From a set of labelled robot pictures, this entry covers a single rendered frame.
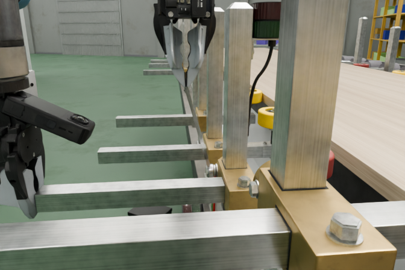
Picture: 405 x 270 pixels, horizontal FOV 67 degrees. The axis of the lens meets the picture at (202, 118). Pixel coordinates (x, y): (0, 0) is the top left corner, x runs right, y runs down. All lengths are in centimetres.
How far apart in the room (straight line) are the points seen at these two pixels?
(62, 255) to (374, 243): 19
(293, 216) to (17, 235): 18
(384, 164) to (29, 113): 50
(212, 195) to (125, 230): 28
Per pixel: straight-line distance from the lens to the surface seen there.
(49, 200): 52
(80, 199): 51
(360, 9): 1177
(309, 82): 23
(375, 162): 53
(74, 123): 45
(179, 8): 41
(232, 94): 48
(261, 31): 47
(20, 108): 47
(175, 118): 96
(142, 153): 73
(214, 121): 75
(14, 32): 47
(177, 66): 46
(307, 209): 24
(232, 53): 47
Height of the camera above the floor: 109
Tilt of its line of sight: 16 degrees down
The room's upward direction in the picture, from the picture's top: straight up
